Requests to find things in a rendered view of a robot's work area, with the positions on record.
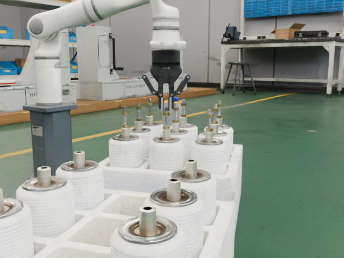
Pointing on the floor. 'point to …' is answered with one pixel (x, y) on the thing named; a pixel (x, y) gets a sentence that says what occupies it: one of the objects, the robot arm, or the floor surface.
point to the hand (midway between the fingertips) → (166, 104)
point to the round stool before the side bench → (242, 77)
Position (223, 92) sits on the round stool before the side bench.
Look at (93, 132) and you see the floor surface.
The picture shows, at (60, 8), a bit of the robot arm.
